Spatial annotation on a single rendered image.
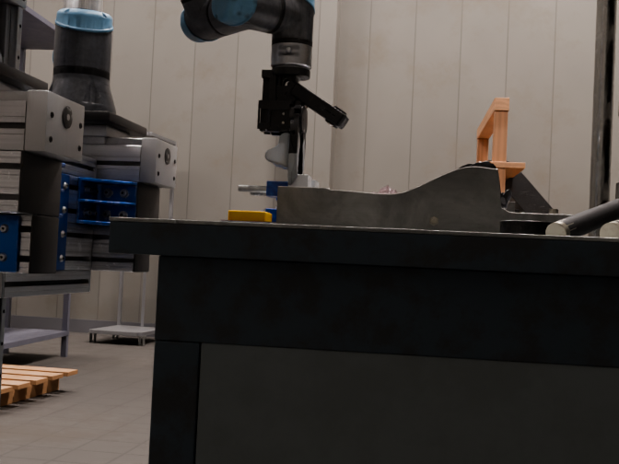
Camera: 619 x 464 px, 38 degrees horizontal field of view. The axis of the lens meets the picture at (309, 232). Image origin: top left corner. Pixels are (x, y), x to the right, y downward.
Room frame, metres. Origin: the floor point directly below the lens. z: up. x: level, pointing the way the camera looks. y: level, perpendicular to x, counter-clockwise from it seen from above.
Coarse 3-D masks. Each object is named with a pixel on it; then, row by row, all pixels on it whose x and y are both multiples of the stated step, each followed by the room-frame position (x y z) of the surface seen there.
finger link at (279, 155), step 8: (280, 136) 1.61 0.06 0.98; (288, 136) 1.61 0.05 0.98; (280, 144) 1.61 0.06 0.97; (272, 152) 1.60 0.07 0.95; (280, 152) 1.60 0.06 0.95; (272, 160) 1.60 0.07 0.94; (280, 160) 1.60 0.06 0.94; (288, 160) 1.59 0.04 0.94; (296, 160) 1.59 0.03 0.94; (288, 168) 1.59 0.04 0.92; (296, 168) 1.60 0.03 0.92; (288, 176) 1.60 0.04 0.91; (296, 176) 1.60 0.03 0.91; (288, 184) 1.61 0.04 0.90
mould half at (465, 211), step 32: (288, 192) 1.56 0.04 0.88; (320, 192) 1.55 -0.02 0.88; (352, 192) 1.54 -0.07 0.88; (416, 192) 1.53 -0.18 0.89; (448, 192) 1.52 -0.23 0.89; (480, 192) 1.51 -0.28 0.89; (288, 224) 1.56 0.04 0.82; (320, 224) 1.55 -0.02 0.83; (352, 224) 1.54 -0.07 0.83; (384, 224) 1.53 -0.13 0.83; (416, 224) 1.53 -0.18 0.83; (448, 224) 1.52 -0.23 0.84; (480, 224) 1.51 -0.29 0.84
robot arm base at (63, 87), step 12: (60, 72) 1.84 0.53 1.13; (72, 72) 1.83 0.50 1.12; (84, 72) 1.84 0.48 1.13; (96, 72) 1.85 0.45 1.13; (60, 84) 1.83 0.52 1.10; (72, 84) 1.83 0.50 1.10; (84, 84) 1.83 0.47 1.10; (96, 84) 1.85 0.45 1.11; (108, 84) 1.88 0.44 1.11; (72, 96) 1.82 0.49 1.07; (84, 96) 1.82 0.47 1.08; (96, 96) 1.84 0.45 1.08; (108, 96) 1.87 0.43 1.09; (96, 108) 1.83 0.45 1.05; (108, 108) 1.86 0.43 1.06
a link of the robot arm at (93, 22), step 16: (64, 16) 1.84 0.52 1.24; (80, 16) 1.83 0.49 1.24; (96, 16) 1.85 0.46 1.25; (64, 32) 1.84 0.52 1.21; (80, 32) 1.83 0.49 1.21; (96, 32) 1.84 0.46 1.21; (64, 48) 1.84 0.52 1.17; (80, 48) 1.83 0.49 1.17; (96, 48) 1.85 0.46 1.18; (64, 64) 1.84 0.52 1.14; (80, 64) 1.83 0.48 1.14; (96, 64) 1.85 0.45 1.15
